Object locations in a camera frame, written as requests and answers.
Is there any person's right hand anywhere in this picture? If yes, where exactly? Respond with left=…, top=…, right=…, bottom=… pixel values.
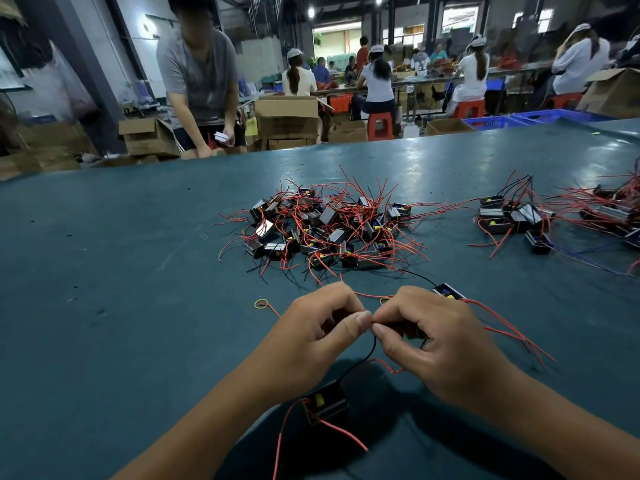
left=372, top=287, right=523, bottom=414

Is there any large closed cardboard box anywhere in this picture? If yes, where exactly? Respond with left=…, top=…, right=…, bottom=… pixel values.
left=255, top=97, right=321, bottom=141

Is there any blue plastic crate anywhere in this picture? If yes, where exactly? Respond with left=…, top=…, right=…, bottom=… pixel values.
left=463, top=115, right=531, bottom=131
left=512, top=109, right=609, bottom=125

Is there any low cardboard box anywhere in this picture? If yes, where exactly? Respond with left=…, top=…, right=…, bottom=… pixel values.
left=328, top=117, right=369, bottom=144

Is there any open cardboard box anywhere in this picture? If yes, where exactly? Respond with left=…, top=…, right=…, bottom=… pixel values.
left=119, top=117, right=183, bottom=158

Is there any person's left hand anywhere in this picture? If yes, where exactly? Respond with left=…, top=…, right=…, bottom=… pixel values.
left=245, top=283, right=373, bottom=404

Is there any central pile of wired modules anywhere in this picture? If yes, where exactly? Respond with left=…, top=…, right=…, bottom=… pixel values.
left=220, top=169, right=431, bottom=286

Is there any shallow cardboard box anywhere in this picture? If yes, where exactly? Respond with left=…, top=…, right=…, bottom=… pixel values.
left=425, top=117, right=475, bottom=136

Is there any tilted cardboard box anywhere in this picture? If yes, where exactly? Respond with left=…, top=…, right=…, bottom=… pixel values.
left=578, top=67, right=640, bottom=118

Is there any person's left forearm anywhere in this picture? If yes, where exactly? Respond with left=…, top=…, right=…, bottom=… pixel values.
left=112, top=379, right=281, bottom=480

